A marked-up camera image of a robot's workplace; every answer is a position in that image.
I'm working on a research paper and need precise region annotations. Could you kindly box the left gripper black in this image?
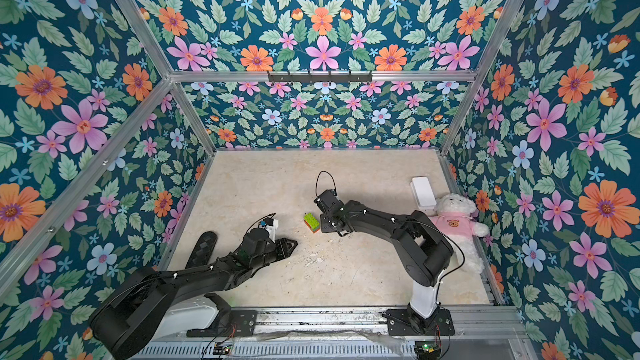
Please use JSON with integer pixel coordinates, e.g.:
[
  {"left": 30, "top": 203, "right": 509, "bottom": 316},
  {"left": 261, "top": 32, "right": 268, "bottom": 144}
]
[{"left": 249, "top": 237, "right": 300, "bottom": 271}]

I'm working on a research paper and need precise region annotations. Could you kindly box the lime green lego brick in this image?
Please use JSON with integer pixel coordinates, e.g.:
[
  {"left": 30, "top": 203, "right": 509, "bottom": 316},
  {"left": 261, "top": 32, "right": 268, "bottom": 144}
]
[{"left": 303, "top": 213, "right": 321, "bottom": 229}]

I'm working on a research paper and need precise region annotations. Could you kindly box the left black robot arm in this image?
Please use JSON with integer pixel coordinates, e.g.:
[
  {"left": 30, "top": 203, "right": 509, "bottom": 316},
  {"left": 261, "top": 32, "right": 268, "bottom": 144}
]
[{"left": 89, "top": 228, "right": 298, "bottom": 359}]

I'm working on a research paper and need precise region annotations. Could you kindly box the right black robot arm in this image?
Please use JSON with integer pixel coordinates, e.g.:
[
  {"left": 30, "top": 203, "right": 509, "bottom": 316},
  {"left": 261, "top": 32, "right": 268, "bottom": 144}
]
[{"left": 314, "top": 189, "right": 454, "bottom": 322}]

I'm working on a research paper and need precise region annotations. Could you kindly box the white plastic box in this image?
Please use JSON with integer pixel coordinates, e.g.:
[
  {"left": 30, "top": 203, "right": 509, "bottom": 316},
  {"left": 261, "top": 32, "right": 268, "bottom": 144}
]
[{"left": 410, "top": 177, "right": 437, "bottom": 211}]

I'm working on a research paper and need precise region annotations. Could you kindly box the white teddy bear pink shirt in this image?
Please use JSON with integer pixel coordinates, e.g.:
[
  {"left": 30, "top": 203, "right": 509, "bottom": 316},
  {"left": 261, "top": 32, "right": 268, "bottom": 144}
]
[{"left": 429, "top": 193, "right": 489, "bottom": 274}]

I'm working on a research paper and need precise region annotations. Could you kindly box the small circuit board left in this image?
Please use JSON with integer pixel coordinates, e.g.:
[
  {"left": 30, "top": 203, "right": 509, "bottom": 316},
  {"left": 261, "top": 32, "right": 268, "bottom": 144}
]
[{"left": 210, "top": 343, "right": 233, "bottom": 357}]

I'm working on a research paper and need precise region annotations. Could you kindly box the small circuit board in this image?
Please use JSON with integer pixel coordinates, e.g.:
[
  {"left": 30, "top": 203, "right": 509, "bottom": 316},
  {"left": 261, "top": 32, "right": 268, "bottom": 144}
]
[
  {"left": 210, "top": 343, "right": 233, "bottom": 357},
  {"left": 414, "top": 341, "right": 443, "bottom": 360}
]

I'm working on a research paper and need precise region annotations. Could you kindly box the small circuit board right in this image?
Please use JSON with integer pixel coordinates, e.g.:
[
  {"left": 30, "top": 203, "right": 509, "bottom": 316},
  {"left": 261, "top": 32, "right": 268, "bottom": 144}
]
[{"left": 414, "top": 341, "right": 443, "bottom": 360}]

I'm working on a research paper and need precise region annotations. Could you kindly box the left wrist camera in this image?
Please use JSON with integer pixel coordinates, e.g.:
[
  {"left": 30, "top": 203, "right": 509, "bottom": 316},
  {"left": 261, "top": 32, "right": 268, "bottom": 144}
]
[{"left": 259, "top": 217, "right": 278, "bottom": 242}]

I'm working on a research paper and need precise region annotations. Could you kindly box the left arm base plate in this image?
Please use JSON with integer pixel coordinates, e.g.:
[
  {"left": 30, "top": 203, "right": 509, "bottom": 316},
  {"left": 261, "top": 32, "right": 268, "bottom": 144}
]
[{"left": 186, "top": 309, "right": 258, "bottom": 338}]

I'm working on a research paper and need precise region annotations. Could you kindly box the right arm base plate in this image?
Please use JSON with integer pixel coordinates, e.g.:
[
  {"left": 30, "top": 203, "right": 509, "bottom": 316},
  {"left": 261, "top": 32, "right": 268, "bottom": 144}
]
[{"left": 382, "top": 306, "right": 456, "bottom": 337}]

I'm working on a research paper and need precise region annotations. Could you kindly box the black hook rail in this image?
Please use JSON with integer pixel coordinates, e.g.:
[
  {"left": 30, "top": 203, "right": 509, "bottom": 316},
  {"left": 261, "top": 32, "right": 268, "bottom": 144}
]
[{"left": 267, "top": 71, "right": 373, "bottom": 84}]

